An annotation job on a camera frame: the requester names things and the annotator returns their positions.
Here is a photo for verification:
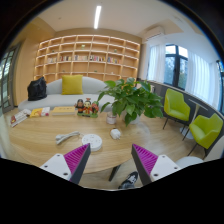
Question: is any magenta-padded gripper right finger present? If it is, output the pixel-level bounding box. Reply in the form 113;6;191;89
130;143;183;187

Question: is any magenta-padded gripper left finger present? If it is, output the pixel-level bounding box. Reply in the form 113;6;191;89
39;143;92;185

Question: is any white charger with gold rim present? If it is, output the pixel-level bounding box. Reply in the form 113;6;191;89
109;127;122;141

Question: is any white chair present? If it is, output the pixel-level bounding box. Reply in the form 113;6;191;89
174;136;224;169

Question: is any person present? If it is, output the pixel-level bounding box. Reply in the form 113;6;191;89
117;170;140;190

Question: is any round white power strip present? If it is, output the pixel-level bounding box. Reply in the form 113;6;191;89
81;133;103;153

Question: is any black table leg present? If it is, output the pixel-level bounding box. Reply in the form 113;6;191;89
108;163;123;183

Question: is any yellow and red booklet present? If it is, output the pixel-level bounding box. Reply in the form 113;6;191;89
29;106;51;118

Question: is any lime green armchair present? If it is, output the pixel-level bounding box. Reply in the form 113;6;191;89
162;88;191;130
181;113;224;158

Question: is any colourful three-figure figurine set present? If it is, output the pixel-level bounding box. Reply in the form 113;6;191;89
74;97;100;118

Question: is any grey sofa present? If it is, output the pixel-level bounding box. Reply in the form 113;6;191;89
17;76;116;113

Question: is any small white and pink jar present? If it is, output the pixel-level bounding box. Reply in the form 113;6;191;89
106;111;118;126

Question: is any green potted plant, white pot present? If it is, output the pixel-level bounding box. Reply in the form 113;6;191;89
97;77;164;127

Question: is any black bag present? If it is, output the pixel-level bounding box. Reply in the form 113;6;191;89
27;76;48;102

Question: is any yellow cushion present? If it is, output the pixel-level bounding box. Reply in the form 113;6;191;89
61;74;84;96

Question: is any white sheer curtain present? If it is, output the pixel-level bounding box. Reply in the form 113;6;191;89
184;51;219;108
146;44;167;83

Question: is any dark-framed glass door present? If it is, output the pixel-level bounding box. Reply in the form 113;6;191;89
0;44;21;114

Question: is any dark-framed window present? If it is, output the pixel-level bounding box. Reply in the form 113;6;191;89
164;44;189;91

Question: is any white air conditioner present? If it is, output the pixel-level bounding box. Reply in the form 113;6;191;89
143;26;166;42

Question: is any long ceiling light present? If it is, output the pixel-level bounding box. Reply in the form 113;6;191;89
93;4;102;30

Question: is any bundled white power cable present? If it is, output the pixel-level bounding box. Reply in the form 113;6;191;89
54;130;85;146

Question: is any wooden wall shelf unit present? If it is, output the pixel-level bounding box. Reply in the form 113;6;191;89
33;34;142;84

